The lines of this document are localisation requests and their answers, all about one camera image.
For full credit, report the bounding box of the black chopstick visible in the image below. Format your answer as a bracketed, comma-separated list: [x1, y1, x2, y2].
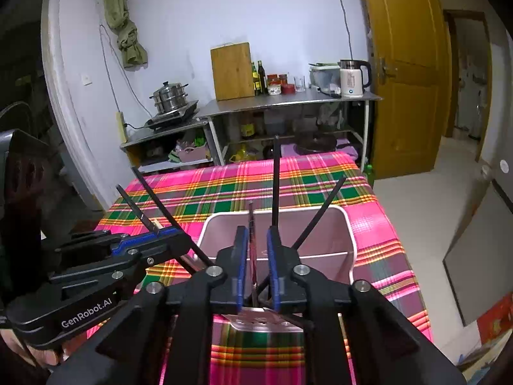
[131, 166, 213, 266]
[291, 176, 346, 250]
[248, 201, 258, 307]
[244, 276, 270, 307]
[112, 184, 198, 275]
[271, 136, 281, 227]

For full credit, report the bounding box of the metal kitchen shelf table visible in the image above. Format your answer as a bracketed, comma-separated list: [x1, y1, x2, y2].
[194, 88, 383, 173]

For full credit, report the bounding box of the person's left hand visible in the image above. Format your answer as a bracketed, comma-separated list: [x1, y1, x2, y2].
[1, 329, 62, 369]

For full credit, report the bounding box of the pink plastic utensil basket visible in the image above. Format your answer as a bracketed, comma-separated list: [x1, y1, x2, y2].
[198, 205, 357, 334]

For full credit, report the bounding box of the pink plaid tablecloth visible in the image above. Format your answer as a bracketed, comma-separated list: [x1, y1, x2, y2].
[97, 153, 433, 384]

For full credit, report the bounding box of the pink small basket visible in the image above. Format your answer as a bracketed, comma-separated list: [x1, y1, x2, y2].
[177, 143, 210, 163]

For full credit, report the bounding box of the low metal shelf stand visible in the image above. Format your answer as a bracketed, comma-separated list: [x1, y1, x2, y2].
[120, 119, 219, 175]

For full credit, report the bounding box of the yellow oil jug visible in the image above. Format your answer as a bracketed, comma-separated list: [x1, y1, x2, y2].
[230, 143, 257, 163]

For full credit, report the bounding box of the black wok pan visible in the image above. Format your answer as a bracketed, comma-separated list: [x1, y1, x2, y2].
[295, 132, 337, 156]

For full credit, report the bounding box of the black induction cooker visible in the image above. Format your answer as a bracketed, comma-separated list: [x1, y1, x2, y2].
[144, 100, 198, 130]

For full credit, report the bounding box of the yellow power strip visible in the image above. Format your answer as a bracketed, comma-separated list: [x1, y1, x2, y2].
[116, 111, 128, 143]

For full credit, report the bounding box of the stainless steel steamer pot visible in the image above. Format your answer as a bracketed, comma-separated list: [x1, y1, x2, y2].
[150, 82, 188, 114]

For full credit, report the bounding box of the red lidded jar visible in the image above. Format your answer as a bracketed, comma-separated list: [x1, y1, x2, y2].
[267, 74, 282, 96]

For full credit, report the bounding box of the clear drinking glass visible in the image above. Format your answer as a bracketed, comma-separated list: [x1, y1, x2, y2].
[294, 76, 306, 93]

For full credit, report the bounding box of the green hanging cloth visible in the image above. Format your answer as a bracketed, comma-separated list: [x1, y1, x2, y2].
[104, 0, 148, 68]

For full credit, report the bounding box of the dark oil bottle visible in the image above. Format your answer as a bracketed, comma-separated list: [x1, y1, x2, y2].
[257, 60, 268, 95]

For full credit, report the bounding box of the clear plastic storage box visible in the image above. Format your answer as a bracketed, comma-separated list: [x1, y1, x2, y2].
[309, 63, 341, 96]

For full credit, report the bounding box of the wooden cutting board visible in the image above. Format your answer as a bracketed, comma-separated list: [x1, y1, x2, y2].
[210, 43, 255, 101]

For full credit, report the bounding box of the grey refrigerator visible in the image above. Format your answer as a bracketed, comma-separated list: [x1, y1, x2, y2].
[442, 31, 513, 328]

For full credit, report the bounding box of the white electric kettle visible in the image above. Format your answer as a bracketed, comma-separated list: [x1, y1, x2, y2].
[338, 59, 372, 98]

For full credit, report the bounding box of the yellow wooden door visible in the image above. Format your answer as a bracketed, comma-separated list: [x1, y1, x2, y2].
[365, 0, 450, 179]

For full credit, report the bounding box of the white wall switch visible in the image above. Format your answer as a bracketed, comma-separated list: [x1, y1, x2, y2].
[81, 73, 92, 86]

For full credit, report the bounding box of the black wall cable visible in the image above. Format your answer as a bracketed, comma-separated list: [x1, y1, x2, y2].
[330, 0, 355, 61]

